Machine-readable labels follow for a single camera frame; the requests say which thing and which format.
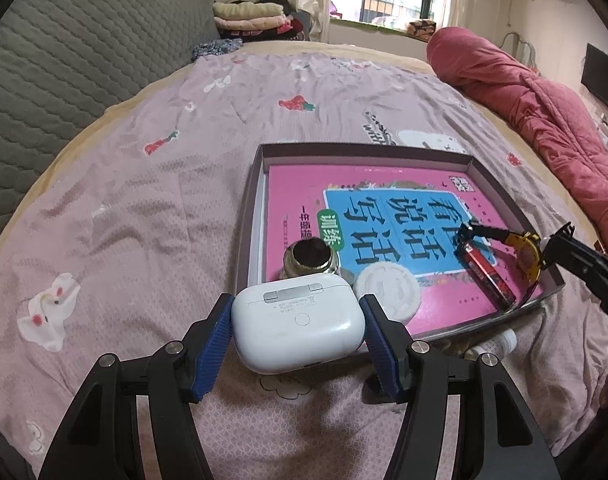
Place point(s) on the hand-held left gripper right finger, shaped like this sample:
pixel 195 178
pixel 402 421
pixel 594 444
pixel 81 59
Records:
pixel 381 355

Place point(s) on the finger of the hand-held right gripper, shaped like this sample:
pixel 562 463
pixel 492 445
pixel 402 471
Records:
pixel 589 265

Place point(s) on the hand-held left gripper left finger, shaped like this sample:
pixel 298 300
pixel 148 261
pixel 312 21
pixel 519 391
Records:
pixel 214 350

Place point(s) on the white round lid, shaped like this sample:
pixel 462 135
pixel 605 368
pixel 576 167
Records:
pixel 386 287

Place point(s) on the white earbuds case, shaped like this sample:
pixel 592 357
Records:
pixel 294 325

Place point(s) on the red black lighter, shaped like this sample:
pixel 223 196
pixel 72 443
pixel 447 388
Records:
pixel 484 272

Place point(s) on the shallow grey cardboard box tray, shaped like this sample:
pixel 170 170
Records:
pixel 249 220

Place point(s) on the small white bottle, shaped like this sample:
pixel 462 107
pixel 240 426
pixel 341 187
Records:
pixel 499 344

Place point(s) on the pink exercise book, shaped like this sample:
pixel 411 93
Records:
pixel 294 195

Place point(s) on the pink quilted blanket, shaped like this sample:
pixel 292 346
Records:
pixel 534 95

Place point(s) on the pink strawberry print bedsheet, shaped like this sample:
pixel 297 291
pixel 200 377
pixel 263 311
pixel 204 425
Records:
pixel 134 185

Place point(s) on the black television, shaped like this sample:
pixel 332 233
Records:
pixel 604 80

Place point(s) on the patterned cloth bundle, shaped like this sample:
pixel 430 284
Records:
pixel 421 30

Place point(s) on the dark patterned cloth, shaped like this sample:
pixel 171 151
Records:
pixel 216 50

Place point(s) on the grey quilted headboard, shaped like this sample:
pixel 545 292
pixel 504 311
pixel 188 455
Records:
pixel 59 60

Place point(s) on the pink folded blanket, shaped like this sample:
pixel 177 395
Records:
pixel 254 23

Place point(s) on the cream folded blanket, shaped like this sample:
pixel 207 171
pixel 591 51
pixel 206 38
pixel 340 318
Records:
pixel 249 10

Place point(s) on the grey metal frame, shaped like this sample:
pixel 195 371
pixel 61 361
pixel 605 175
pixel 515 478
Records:
pixel 526 52

